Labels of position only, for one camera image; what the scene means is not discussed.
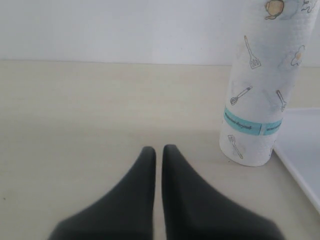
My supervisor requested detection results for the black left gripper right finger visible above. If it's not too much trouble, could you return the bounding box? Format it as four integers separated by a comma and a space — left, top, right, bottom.
161, 144, 267, 240

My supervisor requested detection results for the printed white paper towel roll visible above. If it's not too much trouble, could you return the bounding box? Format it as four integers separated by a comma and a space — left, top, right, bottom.
219, 0, 320, 167

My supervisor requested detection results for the white rectangular plastic tray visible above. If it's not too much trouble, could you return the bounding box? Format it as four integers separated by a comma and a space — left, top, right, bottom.
274, 108, 320, 212

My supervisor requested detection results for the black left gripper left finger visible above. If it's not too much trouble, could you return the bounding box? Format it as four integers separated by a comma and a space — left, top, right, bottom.
49, 146, 156, 240

